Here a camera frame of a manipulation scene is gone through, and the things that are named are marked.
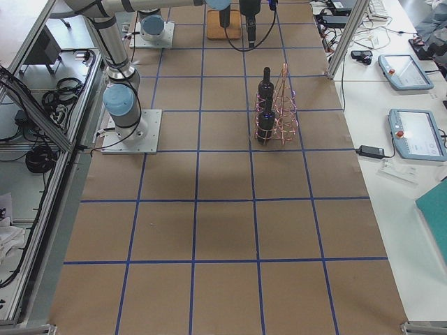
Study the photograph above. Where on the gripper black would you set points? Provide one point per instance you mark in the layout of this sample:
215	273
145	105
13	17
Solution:
248	8

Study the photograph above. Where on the dark wine bottle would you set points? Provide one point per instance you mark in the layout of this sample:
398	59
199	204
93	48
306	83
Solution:
265	122
265	88
224	17

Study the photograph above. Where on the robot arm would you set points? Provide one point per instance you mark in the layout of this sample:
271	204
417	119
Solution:
151	23
100	17

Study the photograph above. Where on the teach pendant far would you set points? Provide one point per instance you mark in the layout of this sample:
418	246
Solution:
404	73

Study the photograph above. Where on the teach pendant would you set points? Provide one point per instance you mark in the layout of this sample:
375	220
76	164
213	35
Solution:
416	135
404	73

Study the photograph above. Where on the black power adapter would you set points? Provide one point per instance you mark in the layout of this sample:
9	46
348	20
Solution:
370	152

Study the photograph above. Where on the teach pendant near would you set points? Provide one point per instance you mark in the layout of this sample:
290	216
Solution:
416	135

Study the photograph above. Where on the teal board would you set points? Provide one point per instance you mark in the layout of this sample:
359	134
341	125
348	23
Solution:
432	205

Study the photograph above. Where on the crumpled white cloth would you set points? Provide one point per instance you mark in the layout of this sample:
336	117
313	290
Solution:
13	238

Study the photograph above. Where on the copper wire bottle basket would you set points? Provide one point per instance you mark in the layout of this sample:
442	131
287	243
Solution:
283	105

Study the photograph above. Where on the aluminium frame post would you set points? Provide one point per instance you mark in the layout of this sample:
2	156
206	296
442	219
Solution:
350	28

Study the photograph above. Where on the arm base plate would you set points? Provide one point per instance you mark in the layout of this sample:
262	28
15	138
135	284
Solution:
144	139
163	40

